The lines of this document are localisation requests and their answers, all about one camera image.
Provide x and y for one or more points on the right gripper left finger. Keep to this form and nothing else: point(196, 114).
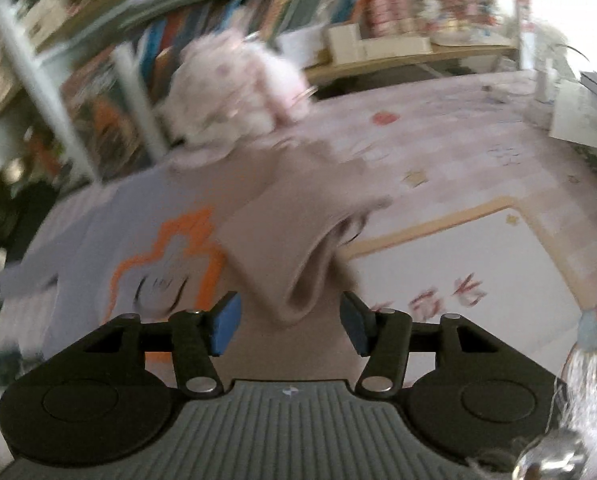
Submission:
point(200, 336)

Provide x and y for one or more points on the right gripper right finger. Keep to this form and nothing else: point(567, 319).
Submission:
point(381, 336)

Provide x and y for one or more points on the purple and tan sweater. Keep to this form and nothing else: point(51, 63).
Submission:
point(265, 221)

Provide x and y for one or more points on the pink checkered table mat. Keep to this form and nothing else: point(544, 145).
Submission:
point(489, 216)

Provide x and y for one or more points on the pink plush bunny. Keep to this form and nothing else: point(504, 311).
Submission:
point(227, 89)

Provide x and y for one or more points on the wooden bookshelf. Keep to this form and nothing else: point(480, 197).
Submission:
point(93, 71)

